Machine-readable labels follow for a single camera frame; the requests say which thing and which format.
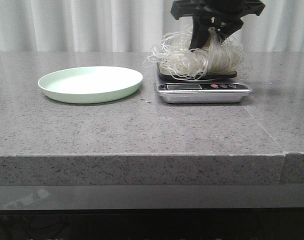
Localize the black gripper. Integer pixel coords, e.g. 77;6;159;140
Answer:
170;0;265;50

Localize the white vermicelli noodle bundle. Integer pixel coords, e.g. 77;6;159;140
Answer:
143;25;253;81

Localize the black silver kitchen scale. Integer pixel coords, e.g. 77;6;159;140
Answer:
156;63;252;104

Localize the pale green round plate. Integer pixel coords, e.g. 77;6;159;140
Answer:
38;66;143;104

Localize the white pleated curtain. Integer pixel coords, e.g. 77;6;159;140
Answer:
0;0;304;52

